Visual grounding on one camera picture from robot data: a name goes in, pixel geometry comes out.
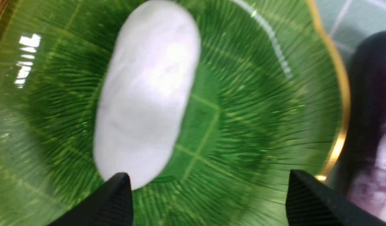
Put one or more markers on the purple eggplant green stem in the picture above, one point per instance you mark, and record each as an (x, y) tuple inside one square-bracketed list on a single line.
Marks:
[(361, 173)]

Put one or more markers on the white radish with leaves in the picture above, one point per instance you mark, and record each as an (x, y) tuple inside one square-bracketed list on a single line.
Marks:
[(145, 92)]

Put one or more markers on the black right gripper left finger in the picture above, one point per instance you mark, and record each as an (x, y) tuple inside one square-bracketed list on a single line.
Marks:
[(110, 205)]

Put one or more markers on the green glass plate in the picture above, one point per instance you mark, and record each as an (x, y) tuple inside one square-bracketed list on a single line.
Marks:
[(271, 94)]

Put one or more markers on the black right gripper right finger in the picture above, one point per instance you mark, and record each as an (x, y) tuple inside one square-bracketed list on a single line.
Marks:
[(310, 202)]

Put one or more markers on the green checkered tablecloth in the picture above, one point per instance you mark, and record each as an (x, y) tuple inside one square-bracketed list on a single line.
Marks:
[(348, 22)]

